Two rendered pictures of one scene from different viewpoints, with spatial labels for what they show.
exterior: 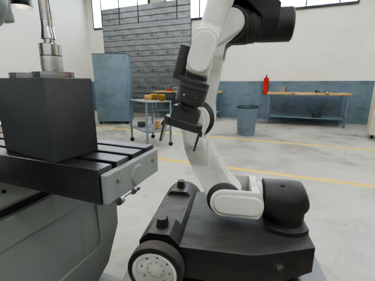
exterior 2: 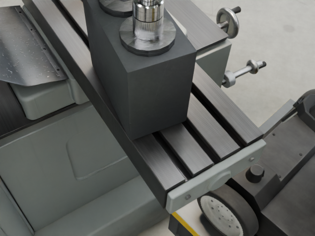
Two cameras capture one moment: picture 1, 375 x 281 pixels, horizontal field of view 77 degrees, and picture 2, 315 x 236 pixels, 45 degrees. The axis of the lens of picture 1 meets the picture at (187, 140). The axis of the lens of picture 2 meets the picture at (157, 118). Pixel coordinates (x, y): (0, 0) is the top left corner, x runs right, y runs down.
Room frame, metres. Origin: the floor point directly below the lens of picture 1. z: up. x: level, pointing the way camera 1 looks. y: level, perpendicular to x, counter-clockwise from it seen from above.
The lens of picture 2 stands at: (0.20, 0.04, 1.57)
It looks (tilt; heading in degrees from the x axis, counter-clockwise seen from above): 53 degrees down; 33
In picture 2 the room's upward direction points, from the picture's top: 3 degrees clockwise
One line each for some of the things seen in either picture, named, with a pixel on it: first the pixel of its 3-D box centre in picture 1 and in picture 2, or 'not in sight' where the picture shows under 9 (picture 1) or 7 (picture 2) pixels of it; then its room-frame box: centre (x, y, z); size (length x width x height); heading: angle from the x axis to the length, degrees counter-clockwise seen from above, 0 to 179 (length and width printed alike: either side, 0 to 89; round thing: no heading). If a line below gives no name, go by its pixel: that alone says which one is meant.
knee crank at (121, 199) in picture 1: (128, 192); (243, 70); (1.21, 0.33, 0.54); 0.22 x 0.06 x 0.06; 159
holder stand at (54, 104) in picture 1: (46, 112); (136, 55); (0.61, 0.36, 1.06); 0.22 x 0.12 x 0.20; 61
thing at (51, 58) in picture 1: (51, 60); (147, 17); (0.58, 0.32, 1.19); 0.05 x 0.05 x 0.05
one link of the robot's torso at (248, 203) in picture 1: (235, 194); not in sight; (0.92, -0.21, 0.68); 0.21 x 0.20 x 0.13; 80
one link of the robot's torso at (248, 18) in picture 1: (232, 27); not in sight; (0.93, -0.16, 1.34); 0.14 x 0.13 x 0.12; 170
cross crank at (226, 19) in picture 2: not in sight; (219, 26); (1.23, 0.47, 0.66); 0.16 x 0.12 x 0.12; 159
